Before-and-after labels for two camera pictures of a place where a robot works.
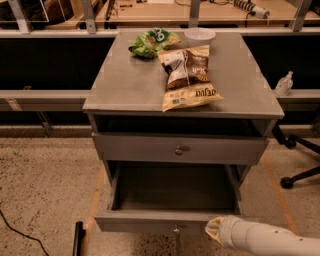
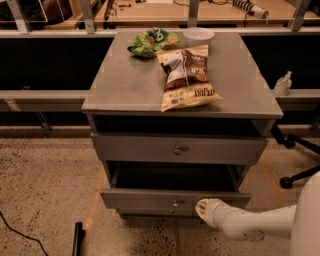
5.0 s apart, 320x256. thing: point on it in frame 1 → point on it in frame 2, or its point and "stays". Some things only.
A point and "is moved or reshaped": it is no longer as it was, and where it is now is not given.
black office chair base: (290, 142) stays
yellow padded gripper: (227, 229) → (216, 212)
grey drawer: (171, 198) is moved or reshaped
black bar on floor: (79, 234) stays
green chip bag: (150, 42) stays
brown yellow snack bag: (188, 82) stays
